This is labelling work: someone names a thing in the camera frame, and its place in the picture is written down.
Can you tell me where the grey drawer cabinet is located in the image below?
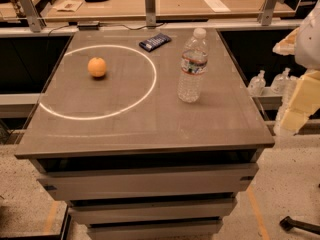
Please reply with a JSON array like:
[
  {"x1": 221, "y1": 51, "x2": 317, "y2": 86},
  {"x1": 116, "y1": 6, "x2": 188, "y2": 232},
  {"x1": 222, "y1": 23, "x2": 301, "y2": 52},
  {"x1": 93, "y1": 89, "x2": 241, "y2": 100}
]
[{"x1": 17, "y1": 29, "x2": 274, "y2": 229}]

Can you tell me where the bottom grey drawer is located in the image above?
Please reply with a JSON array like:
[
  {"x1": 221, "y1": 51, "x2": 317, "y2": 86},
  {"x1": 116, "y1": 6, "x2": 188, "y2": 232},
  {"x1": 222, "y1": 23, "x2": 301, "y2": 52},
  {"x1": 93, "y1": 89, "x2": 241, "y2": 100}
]
[{"x1": 87, "y1": 220, "x2": 223, "y2": 240}]

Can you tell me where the clear plastic water bottle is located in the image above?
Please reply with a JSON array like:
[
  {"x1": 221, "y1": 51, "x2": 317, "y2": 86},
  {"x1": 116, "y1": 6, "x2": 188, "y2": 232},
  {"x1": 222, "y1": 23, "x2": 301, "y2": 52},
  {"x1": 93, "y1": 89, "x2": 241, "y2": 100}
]
[{"x1": 177, "y1": 28, "x2": 209, "y2": 103}]

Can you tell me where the clear bottle on shelf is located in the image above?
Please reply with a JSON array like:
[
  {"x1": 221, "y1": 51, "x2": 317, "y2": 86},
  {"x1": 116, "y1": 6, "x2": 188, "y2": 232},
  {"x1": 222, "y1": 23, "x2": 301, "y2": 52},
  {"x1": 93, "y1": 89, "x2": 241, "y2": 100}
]
[
  {"x1": 247, "y1": 70, "x2": 266, "y2": 96},
  {"x1": 270, "y1": 68, "x2": 290, "y2": 94}
]

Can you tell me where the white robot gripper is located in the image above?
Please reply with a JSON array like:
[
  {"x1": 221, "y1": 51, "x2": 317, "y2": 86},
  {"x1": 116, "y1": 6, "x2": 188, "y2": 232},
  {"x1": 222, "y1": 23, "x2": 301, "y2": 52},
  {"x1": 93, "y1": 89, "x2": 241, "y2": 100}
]
[{"x1": 272, "y1": 4, "x2": 320, "y2": 132}]

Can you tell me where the tan paper note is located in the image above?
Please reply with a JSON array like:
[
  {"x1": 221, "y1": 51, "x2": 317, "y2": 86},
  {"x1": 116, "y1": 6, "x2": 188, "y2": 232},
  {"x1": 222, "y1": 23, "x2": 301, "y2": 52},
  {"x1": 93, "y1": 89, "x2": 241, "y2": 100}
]
[{"x1": 54, "y1": 0, "x2": 82, "y2": 12}]

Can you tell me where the orange fruit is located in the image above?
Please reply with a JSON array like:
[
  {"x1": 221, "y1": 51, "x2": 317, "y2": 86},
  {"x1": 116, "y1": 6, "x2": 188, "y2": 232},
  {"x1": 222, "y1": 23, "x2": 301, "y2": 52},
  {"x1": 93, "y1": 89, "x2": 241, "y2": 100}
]
[{"x1": 87, "y1": 57, "x2": 107, "y2": 77}]

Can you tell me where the black chair base leg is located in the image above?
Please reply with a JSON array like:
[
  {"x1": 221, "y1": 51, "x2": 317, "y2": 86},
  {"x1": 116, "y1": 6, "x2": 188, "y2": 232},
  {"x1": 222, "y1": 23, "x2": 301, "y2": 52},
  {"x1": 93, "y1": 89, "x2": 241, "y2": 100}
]
[{"x1": 279, "y1": 216, "x2": 320, "y2": 235}]

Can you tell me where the left metal bracket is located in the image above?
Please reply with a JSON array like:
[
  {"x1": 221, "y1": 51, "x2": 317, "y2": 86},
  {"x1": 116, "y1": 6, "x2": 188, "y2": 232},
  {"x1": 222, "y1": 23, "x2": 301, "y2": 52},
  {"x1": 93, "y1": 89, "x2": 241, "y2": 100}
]
[{"x1": 18, "y1": 0, "x2": 46, "y2": 33}]

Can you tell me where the white paper sheet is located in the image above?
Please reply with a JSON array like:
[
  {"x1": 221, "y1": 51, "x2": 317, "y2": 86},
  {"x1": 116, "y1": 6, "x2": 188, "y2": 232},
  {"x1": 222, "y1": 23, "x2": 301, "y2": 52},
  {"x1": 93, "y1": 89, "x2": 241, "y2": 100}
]
[{"x1": 205, "y1": 0, "x2": 230, "y2": 13}]

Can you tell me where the middle metal bracket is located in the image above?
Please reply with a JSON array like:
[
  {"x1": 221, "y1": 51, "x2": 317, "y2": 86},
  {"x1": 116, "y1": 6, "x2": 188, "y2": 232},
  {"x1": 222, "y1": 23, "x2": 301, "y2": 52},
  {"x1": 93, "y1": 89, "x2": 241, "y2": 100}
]
[{"x1": 145, "y1": 0, "x2": 156, "y2": 28}]

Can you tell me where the middle grey drawer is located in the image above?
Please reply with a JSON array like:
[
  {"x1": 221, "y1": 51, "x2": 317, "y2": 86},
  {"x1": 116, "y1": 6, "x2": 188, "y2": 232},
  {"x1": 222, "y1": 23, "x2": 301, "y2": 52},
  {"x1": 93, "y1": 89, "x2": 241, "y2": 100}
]
[{"x1": 69, "y1": 198, "x2": 237, "y2": 224}]

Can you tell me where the blue snack packet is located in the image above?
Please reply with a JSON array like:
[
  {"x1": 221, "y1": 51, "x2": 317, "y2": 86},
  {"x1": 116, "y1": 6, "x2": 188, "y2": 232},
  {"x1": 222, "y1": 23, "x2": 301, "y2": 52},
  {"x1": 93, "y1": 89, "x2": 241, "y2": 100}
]
[{"x1": 139, "y1": 33, "x2": 171, "y2": 52}]

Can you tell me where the grey drawer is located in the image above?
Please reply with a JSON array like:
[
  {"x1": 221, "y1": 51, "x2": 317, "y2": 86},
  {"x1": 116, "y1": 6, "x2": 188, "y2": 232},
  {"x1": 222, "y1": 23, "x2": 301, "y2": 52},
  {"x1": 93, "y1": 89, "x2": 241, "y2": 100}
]
[
  {"x1": 39, "y1": 163, "x2": 258, "y2": 201},
  {"x1": 69, "y1": 198, "x2": 237, "y2": 224},
  {"x1": 87, "y1": 220, "x2": 223, "y2": 240}
]

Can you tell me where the top grey drawer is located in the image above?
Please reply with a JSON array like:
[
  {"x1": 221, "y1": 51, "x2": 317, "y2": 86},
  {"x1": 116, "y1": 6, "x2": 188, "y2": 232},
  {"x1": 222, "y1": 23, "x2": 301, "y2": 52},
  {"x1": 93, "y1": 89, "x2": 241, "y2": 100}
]
[{"x1": 39, "y1": 163, "x2": 258, "y2": 201}]

